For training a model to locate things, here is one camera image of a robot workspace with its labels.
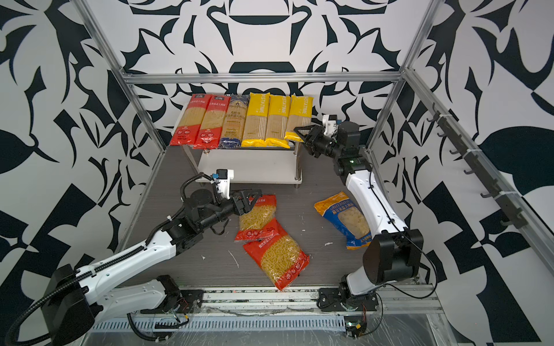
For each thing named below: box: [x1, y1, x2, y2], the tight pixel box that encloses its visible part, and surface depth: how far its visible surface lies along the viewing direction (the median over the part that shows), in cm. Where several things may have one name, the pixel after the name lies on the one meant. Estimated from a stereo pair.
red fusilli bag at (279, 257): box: [242, 217, 311, 292], surface depth 82 cm
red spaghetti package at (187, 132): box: [170, 93, 213, 148], surface depth 79 cm
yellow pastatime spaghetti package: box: [240, 92, 270, 148], surface depth 79 cm
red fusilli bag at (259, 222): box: [235, 194, 280, 241], surface depth 90 cm
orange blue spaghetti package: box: [220, 93, 251, 149], surface depth 79 cm
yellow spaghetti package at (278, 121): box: [264, 94, 292, 149], surface depth 79 cm
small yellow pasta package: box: [284, 95, 314, 143], surface depth 81 cm
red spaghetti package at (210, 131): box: [193, 94, 231, 150], surface depth 79 cm
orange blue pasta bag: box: [313, 191, 373, 251], surface depth 91 cm
